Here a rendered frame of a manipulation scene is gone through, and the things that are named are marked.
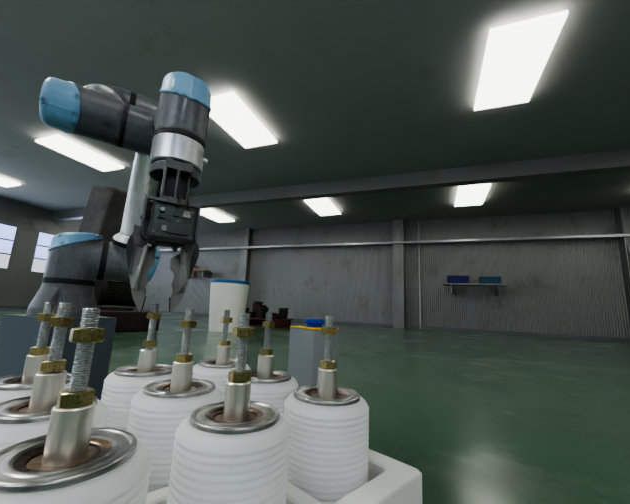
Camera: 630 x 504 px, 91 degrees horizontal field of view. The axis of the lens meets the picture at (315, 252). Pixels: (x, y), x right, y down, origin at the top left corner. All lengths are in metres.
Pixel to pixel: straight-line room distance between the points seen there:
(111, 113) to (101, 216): 3.54
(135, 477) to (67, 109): 0.52
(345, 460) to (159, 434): 0.18
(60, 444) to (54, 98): 0.49
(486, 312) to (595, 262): 2.68
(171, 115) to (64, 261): 0.62
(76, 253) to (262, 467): 0.86
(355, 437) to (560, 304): 9.28
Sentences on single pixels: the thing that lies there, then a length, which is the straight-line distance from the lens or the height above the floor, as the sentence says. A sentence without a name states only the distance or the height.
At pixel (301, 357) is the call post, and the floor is 0.26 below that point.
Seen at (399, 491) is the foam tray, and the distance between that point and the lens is 0.39.
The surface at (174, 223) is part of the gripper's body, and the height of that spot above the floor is 0.45.
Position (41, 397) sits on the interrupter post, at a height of 0.26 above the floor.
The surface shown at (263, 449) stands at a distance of 0.28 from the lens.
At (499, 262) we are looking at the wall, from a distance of 9.38.
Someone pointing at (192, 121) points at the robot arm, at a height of 0.62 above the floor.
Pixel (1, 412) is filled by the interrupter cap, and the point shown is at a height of 0.25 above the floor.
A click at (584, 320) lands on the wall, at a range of 9.70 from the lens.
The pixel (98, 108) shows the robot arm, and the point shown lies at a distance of 0.63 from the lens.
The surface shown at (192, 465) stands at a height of 0.23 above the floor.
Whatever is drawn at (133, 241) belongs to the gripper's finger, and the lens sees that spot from 0.52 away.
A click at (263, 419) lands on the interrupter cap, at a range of 0.30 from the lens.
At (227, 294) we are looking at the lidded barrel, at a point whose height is 0.51.
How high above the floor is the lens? 0.35
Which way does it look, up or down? 11 degrees up
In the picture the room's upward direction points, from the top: 3 degrees clockwise
